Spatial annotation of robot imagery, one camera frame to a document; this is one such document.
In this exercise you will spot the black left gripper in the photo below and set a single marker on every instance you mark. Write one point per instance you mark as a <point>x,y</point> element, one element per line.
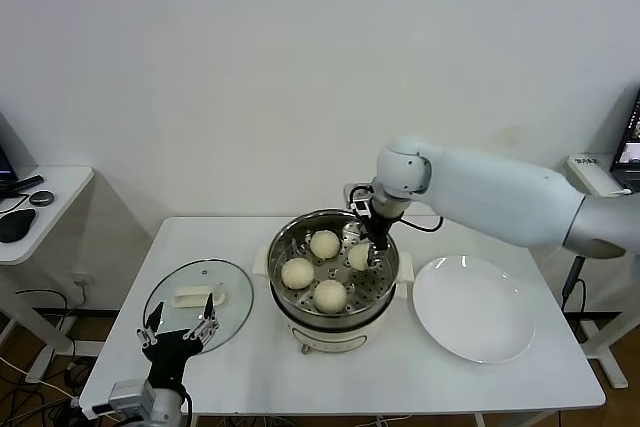
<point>170,354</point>

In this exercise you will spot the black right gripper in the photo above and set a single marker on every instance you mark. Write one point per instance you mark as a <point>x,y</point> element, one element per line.
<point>379,229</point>

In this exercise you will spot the white steamed baozi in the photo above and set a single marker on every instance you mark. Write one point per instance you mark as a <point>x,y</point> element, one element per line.
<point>330,296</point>
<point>357,257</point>
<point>325,245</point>
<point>297,273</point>

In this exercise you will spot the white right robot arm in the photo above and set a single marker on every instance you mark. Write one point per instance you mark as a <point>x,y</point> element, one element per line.
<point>500,192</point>

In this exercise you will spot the perforated steel steamer basket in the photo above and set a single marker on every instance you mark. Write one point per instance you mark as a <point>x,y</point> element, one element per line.
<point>370,287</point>

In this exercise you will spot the steel steamer pot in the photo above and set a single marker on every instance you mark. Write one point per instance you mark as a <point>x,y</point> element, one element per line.
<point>325,339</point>

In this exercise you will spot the round white plate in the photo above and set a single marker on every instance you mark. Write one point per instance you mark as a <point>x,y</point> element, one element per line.
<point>470,307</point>

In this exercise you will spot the white side desk with mouse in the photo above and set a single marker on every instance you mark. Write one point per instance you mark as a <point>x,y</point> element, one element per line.
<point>65,192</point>

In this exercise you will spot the round black disc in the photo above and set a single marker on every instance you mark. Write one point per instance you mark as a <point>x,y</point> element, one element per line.
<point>41,198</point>

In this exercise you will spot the black computer mouse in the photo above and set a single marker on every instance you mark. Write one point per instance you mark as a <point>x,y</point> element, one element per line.
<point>16,225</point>

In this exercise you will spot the black remote stick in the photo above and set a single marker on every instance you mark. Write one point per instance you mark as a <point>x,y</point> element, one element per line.
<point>27,184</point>

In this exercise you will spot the printed desk label sticker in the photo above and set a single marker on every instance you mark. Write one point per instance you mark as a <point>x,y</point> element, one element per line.
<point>586,162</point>

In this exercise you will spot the white side desk with laptop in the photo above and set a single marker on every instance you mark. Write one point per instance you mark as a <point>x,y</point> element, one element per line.
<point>595,179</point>

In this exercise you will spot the open black laptop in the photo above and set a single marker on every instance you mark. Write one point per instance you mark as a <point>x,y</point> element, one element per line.
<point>631,147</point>

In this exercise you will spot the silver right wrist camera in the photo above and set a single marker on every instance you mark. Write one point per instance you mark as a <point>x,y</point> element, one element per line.
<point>359,202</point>

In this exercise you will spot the white wall socket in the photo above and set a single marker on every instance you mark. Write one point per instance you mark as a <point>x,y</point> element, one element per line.
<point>80,278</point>

